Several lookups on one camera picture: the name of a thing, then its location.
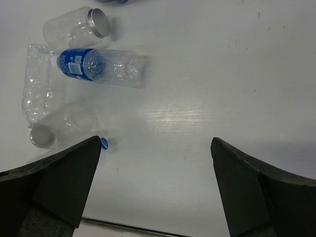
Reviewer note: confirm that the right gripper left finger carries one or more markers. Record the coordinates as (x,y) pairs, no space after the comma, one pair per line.
(46,198)

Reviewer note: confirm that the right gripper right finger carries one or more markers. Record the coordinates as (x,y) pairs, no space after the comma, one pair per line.
(261,200)

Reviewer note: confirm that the clear crushed bottle white cap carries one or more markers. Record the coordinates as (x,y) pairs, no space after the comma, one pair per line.
(104,143)

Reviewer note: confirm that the short clear wide bottle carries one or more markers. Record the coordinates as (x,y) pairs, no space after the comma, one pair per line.
(67,124)

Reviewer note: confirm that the clear ribbed bottle blue cap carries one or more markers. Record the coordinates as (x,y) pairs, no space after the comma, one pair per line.
(45,84)

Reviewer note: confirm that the clear bottle near bin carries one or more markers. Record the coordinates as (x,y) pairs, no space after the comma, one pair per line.
(80,28)

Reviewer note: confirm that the blue bin with yellow rim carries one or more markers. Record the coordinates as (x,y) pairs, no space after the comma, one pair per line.
(114,1)

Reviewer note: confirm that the blue label clear bottle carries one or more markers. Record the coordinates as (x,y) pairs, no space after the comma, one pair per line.
(116,67)

